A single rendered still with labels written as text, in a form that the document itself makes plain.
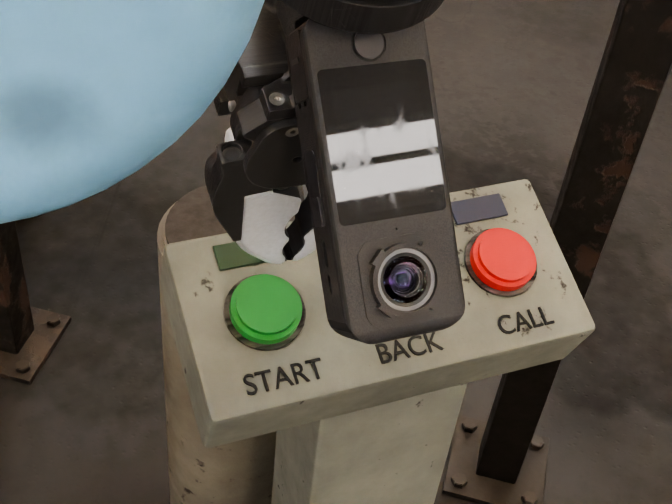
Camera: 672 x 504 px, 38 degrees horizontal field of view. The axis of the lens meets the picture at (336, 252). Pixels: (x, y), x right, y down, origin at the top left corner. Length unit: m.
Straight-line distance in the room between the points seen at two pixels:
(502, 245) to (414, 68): 0.26
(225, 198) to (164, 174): 1.20
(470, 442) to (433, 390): 0.66
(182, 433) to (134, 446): 0.40
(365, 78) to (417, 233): 0.06
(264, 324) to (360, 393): 0.07
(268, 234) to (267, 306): 0.10
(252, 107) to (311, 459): 0.30
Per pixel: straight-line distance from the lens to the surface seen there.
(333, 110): 0.33
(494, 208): 0.61
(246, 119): 0.37
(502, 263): 0.58
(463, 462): 1.24
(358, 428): 0.60
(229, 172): 0.39
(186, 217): 0.72
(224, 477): 0.85
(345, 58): 0.33
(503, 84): 1.92
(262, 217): 0.43
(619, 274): 1.55
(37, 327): 1.36
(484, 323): 0.57
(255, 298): 0.53
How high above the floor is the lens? 0.99
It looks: 42 degrees down
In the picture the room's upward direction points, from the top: 7 degrees clockwise
